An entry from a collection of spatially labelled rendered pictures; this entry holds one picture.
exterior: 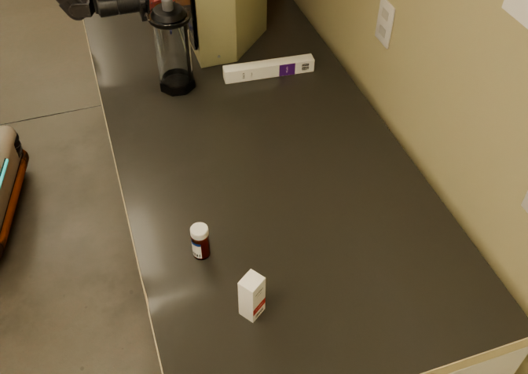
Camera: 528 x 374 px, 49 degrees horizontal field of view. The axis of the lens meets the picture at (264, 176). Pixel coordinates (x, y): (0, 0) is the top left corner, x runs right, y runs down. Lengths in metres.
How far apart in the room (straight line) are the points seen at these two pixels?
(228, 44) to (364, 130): 0.47
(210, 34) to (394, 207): 0.72
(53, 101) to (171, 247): 2.14
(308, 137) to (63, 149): 1.72
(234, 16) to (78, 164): 1.44
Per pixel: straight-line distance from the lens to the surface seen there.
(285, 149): 1.46
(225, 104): 1.60
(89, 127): 3.08
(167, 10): 1.54
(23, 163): 2.83
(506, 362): 1.30
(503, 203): 1.28
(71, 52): 3.67
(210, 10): 1.65
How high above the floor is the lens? 1.94
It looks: 46 degrees down
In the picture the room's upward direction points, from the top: 1 degrees clockwise
